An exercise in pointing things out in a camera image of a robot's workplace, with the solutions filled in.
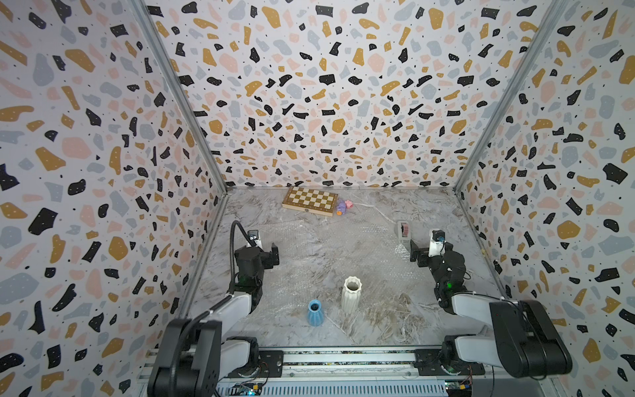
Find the clear bubble wrap sheet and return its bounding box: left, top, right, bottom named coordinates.
left=233, top=221, right=482, bottom=347

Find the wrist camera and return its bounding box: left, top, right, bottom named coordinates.
left=247, top=229, right=262, bottom=248
left=428, top=229, right=446, bottom=257

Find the white ribbed ceramic vase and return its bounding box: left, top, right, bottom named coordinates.
left=341, top=276, right=362, bottom=314

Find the clear tape dispenser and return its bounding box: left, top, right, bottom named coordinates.
left=395, top=220, right=411, bottom=240

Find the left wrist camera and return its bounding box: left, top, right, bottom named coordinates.
left=247, top=229, right=262, bottom=248

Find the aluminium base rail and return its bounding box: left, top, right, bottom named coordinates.
left=216, top=346, right=567, bottom=396

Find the small blue ribbed vase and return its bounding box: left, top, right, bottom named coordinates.
left=307, top=299, right=325, bottom=327

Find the purple orange small toy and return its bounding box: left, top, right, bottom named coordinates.
left=336, top=199, right=347, bottom=216

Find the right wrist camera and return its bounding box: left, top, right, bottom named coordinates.
left=428, top=229, right=446, bottom=257

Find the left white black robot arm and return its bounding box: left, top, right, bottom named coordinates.
left=147, top=244, right=279, bottom=396

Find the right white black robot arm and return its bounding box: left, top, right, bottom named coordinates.
left=408, top=230, right=573, bottom=380

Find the wooden chessboard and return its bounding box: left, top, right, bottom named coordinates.
left=282, top=187, right=338, bottom=217

